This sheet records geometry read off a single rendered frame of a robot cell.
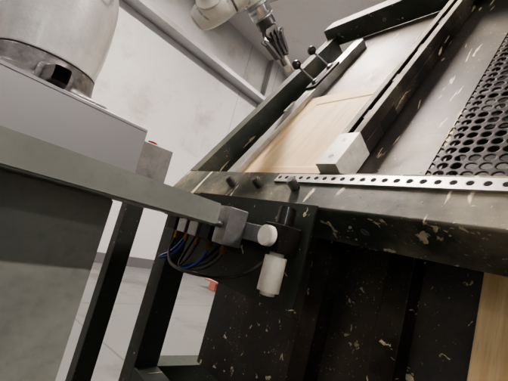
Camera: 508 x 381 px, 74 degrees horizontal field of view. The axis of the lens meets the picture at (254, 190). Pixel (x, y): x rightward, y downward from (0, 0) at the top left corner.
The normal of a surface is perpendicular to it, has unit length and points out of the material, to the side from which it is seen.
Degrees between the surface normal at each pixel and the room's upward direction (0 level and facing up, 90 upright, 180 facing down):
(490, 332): 90
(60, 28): 93
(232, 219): 90
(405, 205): 59
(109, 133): 90
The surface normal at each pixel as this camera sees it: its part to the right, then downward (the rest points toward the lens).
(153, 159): 0.62, 0.05
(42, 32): 0.36, 0.08
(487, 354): -0.74, -0.29
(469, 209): -0.50, -0.74
